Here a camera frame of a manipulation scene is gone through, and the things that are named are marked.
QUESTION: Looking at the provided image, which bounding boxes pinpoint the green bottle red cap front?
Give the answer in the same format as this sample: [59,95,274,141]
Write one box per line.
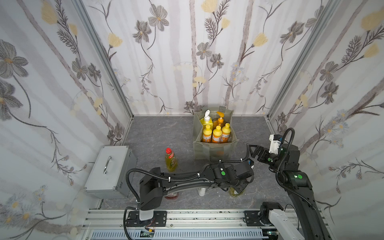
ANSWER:
[229,187,245,198]

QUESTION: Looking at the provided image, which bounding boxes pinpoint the orange bottle yellow cap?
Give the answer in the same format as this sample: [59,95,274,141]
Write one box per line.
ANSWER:
[202,125,213,143]
[221,123,231,143]
[212,126,223,143]

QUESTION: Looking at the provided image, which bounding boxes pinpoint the large yellow pump soap bottle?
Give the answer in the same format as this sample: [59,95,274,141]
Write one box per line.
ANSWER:
[200,110,213,131]

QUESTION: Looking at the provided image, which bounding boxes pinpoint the green fabric shopping bag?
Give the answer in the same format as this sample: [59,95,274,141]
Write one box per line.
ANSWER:
[193,106,239,163]

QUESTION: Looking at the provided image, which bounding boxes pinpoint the green bottle red cap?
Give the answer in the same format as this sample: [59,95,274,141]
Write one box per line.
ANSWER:
[229,187,245,198]
[165,148,178,172]

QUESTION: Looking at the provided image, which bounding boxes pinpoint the green bottle red cap rear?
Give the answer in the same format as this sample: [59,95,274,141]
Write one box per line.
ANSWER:
[165,148,178,172]

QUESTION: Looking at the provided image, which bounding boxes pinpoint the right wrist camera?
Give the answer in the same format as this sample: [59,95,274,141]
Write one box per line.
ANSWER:
[269,135,283,155]

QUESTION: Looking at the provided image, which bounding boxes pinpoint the red soap bottle red cap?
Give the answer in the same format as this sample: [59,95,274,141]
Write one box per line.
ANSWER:
[165,193,179,200]

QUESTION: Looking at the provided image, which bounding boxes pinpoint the white bottle green cap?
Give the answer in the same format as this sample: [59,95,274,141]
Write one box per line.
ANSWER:
[198,188,206,197]

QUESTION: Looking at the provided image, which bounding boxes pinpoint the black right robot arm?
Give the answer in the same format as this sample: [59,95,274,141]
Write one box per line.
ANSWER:
[247,128,329,240]

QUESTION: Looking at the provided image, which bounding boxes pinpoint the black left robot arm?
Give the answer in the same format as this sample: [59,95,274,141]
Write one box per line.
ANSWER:
[123,145,257,232]

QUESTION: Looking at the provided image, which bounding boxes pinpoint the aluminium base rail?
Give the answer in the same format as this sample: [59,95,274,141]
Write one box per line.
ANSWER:
[80,208,334,240]

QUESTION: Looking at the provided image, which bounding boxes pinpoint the large orange pump soap bottle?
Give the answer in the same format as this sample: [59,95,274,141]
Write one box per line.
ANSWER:
[213,112,226,129]

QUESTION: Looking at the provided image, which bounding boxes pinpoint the grey metal box with handle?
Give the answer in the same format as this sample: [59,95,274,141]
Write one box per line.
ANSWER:
[84,146,137,199]

